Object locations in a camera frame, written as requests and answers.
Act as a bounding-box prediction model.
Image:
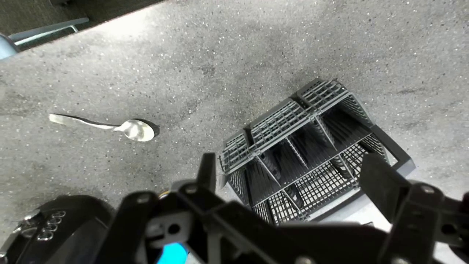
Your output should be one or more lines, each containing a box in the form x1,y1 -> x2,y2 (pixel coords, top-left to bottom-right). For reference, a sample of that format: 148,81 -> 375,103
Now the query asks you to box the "silver metal spoon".
47,112 -> 158,144

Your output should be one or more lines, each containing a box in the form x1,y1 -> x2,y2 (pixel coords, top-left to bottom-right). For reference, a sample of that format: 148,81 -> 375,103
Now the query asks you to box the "black toaster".
0,194 -> 116,264

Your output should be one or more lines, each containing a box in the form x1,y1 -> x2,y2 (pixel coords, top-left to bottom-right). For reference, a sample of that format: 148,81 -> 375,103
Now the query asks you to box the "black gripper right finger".
359,153 -> 413,224

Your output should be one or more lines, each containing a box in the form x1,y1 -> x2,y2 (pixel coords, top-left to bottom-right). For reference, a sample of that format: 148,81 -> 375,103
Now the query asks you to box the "grey plastic cutlery holder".
217,78 -> 418,228

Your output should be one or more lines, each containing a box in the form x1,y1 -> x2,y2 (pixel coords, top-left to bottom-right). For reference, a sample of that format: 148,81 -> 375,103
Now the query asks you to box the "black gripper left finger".
196,152 -> 218,194

